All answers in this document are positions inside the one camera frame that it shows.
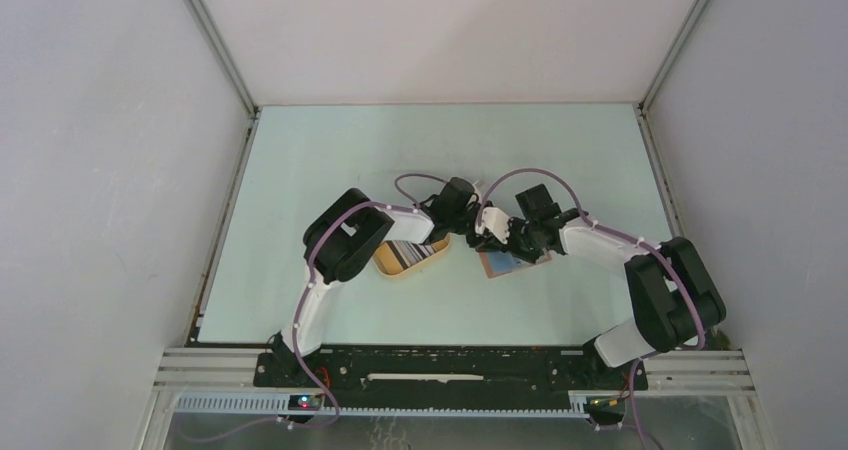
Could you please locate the left controller board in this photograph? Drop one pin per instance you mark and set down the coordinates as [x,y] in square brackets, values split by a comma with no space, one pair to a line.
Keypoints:
[305,402]

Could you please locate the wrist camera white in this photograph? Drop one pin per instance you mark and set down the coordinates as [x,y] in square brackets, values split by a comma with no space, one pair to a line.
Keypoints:
[493,222]
[476,193]

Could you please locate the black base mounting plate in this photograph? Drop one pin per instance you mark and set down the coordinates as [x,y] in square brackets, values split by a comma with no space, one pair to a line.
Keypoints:
[447,377]

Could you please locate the oval wooden tray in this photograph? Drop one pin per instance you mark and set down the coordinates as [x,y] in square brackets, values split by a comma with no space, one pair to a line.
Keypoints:
[442,246]

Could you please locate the brown leather card holder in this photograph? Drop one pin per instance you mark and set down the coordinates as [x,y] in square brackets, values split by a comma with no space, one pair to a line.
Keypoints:
[498,264]

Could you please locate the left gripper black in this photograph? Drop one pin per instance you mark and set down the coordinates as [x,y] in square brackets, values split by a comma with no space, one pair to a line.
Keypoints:
[473,241]

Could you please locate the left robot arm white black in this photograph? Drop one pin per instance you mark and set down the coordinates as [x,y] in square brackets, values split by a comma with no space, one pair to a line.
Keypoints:
[356,231]

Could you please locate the white cable duct strip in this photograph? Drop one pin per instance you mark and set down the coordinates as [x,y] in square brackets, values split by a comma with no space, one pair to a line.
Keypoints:
[279,405]

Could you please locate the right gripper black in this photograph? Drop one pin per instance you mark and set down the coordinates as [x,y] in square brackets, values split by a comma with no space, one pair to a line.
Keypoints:
[511,246]

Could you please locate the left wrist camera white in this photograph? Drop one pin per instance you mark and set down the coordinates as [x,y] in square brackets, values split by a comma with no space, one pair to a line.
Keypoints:
[476,193]

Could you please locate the controller board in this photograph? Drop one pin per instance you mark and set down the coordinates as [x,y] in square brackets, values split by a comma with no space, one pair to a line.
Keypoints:
[305,402]
[606,405]

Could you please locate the right controller board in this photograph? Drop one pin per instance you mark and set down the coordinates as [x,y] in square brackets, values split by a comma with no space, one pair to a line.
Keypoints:
[606,405]

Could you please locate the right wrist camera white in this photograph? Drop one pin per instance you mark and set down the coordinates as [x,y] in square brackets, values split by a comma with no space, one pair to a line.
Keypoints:
[493,222]

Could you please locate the striped cards in tray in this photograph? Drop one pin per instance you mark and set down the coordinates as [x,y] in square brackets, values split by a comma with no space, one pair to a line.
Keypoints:
[397,257]

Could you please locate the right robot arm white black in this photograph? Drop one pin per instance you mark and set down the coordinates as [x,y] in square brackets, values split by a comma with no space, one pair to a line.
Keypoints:
[673,298]

